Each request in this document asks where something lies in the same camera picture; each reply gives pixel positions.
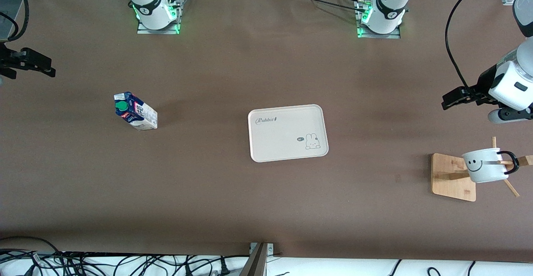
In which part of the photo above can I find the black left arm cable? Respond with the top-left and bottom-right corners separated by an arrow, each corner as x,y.
444,0 -> 501,90

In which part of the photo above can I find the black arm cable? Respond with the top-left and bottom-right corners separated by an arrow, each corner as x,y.
0,0 -> 29,44
444,0 -> 501,90

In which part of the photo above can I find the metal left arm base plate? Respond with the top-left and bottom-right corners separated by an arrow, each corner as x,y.
356,0 -> 401,39

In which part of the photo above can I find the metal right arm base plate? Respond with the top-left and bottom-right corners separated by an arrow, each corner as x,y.
137,0 -> 181,35

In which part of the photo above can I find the beige rabbit print tray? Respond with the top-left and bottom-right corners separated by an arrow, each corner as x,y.
248,104 -> 329,163

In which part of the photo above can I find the silver corner bracket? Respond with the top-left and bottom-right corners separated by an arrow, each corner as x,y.
249,243 -> 275,255

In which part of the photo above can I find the white mug black handle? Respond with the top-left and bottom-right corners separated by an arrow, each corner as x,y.
461,148 -> 520,184

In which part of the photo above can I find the grey metal strut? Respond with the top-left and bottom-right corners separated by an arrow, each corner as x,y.
239,243 -> 269,276

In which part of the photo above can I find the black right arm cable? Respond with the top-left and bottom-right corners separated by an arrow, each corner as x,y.
0,0 -> 29,44

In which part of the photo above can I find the wooden cup rack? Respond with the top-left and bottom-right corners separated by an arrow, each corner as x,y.
431,137 -> 533,202

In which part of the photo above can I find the blue white milk carton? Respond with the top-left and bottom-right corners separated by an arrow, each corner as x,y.
114,92 -> 158,131

